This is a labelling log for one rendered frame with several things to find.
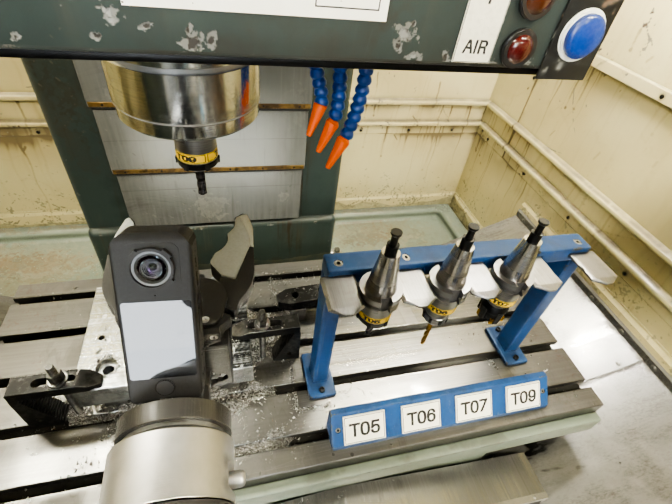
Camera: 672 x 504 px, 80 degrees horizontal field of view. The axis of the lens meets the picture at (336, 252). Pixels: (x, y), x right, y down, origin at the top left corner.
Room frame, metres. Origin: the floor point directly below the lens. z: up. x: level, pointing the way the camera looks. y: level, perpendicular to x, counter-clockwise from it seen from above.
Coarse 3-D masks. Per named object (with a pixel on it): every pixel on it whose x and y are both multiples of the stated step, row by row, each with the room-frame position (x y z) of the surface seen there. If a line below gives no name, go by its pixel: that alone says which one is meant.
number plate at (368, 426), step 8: (344, 416) 0.32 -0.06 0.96; (352, 416) 0.33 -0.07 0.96; (360, 416) 0.33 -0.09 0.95; (368, 416) 0.33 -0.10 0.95; (376, 416) 0.34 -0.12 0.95; (384, 416) 0.34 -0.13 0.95; (344, 424) 0.31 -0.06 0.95; (352, 424) 0.32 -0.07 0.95; (360, 424) 0.32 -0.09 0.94; (368, 424) 0.32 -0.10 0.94; (376, 424) 0.33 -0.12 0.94; (384, 424) 0.33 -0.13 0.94; (344, 432) 0.30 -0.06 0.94; (352, 432) 0.31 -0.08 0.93; (360, 432) 0.31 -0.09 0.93; (368, 432) 0.31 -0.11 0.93; (376, 432) 0.32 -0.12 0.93; (384, 432) 0.32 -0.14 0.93; (344, 440) 0.30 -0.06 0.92; (352, 440) 0.30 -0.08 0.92; (360, 440) 0.30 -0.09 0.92; (368, 440) 0.30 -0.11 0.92
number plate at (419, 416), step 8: (432, 400) 0.38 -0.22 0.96; (408, 408) 0.36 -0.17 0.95; (416, 408) 0.36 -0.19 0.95; (424, 408) 0.37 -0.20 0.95; (432, 408) 0.37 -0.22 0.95; (408, 416) 0.35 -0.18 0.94; (416, 416) 0.35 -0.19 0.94; (424, 416) 0.36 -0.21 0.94; (432, 416) 0.36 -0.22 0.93; (440, 416) 0.36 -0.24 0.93; (408, 424) 0.34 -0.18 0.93; (416, 424) 0.34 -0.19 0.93; (424, 424) 0.35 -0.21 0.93; (432, 424) 0.35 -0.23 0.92; (440, 424) 0.35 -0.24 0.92; (408, 432) 0.33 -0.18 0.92
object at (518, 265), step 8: (520, 248) 0.46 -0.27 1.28; (528, 248) 0.45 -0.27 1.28; (536, 248) 0.45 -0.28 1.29; (512, 256) 0.46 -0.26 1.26; (520, 256) 0.45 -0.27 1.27; (528, 256) 0.45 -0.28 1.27; (536, 256) 0.45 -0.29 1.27; (504, 264) 0.46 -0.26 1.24; (512, 264) 0.45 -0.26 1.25; (520, 264) 0.45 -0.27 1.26; (528, 264) 0.45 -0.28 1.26; (504, 272) 0.46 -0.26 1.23; (512, 272) 0.45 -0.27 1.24; (520, 272) 0.45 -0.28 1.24; (528, 272) 0.45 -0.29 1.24; (512, 280) 0.44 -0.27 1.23; (520, 280) 0.44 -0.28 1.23
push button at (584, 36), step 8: (584, 16) 0.34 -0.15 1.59; (592, 16) 0.33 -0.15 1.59; (600, 16) 0.34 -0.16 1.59; (576, 24) 0.33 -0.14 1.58; (584, 24) 0.33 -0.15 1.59; (592, 24) 0.33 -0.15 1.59; (600, 24) 0.34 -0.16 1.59; (568, 32) 0.33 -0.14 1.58; (576, 32) 0.33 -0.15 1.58; (584, 32) 0.33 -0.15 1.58; (592, 32) 0.33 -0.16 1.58; (600, 32) 0.34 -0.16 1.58; (568, 40) 0.33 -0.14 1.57; (576, 40) 0.33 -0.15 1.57; (584, 40) 0.33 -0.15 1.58; (592, 40) 0.34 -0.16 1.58; (600, 40) 0.34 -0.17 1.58; (568, 48) 0.33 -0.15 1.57; (576, 48) 0.33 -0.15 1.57; (584, 48) 0.33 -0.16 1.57; (592, 48) 0.34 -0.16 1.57; (568, 56) 0.33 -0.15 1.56; (576, 56) 0.33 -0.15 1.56; (584, 56) 0.34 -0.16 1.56
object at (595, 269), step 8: (576, 256) 0.54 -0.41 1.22; (584, 256) 0.54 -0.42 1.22; (592, 256) 0.55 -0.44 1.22; (576, 264) 0.52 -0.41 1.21; (584, 264) 0.52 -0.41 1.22; (592, 264) 0.52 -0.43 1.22; (600, 264) 0.53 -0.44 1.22; (584, 272) 0.51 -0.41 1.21; (592, 272) 0.50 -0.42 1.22; (600, 272) 0.51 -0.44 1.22; (608, 272) 0.51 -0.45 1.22; (592, 280) 0.49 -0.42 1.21; (600, 280) 0.49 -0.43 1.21; (608, 280) 0.49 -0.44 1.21
